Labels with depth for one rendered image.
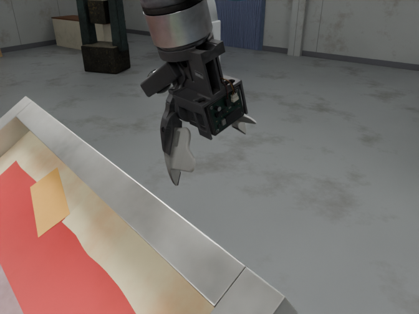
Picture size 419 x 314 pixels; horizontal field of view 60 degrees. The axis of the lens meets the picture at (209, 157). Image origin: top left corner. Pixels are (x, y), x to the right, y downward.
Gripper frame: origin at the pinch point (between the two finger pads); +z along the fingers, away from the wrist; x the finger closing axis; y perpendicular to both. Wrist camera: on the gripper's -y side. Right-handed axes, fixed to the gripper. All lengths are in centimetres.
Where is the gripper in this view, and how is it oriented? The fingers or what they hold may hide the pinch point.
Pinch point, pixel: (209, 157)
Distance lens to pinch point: 58.0
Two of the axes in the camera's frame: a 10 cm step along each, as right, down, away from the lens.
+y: 6.5, 3.5, -6.8
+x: 7.3, -5.4, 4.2
